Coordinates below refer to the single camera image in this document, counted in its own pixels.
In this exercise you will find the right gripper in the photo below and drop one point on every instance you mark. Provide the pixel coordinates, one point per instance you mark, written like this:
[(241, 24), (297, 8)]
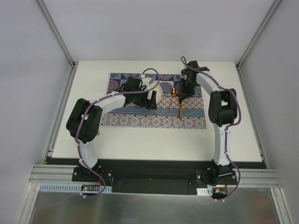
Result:
[(185, 91)]

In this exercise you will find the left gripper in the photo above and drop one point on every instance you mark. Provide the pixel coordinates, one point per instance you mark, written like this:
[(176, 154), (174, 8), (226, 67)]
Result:
[(146, 101)]

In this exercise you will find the metal cup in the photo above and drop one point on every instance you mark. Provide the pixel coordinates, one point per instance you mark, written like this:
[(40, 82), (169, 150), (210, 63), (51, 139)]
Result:
[(183, 74)]

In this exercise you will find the cream plate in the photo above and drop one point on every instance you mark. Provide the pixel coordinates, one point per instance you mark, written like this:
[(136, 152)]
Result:
[(159, 93)]

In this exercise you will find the copper spoon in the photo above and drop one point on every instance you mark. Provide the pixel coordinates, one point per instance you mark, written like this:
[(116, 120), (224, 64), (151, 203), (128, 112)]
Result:
[(174, 92)]

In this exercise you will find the patterned cloth placemat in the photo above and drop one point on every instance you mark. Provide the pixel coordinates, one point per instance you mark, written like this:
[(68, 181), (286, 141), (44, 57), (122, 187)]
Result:
[(135, 116)]

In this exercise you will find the gold knife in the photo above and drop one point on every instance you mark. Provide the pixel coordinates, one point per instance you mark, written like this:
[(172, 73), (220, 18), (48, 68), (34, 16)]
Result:
[(181, 110)]

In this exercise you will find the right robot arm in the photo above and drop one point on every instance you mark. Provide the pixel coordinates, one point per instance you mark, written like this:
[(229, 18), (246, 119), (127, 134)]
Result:
[(223, 110)]

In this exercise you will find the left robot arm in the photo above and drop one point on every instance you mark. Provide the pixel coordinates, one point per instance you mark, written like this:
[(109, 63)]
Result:
[(85, 118)]

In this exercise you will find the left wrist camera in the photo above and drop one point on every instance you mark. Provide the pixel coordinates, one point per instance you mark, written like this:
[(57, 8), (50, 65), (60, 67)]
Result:
[(147, 80)]

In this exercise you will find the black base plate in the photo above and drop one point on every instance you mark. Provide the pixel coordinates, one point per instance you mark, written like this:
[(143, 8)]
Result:
[(153, 177)]

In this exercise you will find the right aluminium frame post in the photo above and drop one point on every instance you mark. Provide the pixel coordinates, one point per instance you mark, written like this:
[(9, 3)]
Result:
[(268, 16)]

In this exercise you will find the aluminium frame post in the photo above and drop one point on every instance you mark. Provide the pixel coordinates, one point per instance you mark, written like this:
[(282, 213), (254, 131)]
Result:
[(268, 16), (49, 20)]

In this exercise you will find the left aluminium frame post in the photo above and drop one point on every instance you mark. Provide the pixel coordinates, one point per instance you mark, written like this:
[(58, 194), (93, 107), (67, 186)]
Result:
[(49, 20)]

